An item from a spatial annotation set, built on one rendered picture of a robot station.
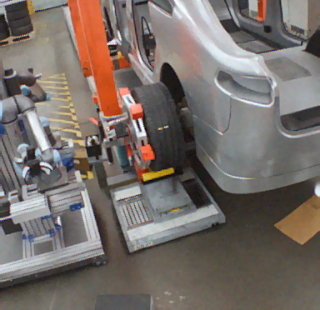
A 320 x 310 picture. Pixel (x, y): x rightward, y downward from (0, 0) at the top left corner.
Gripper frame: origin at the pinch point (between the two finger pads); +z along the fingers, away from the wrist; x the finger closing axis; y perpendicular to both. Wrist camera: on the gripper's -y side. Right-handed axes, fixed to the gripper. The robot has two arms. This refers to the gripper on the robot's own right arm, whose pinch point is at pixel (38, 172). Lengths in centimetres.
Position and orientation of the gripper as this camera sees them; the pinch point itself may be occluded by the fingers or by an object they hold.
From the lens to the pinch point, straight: 194.0
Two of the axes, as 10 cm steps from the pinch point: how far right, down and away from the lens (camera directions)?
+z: 5.3, 3.9, -7.5
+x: -8.5, 2.6, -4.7
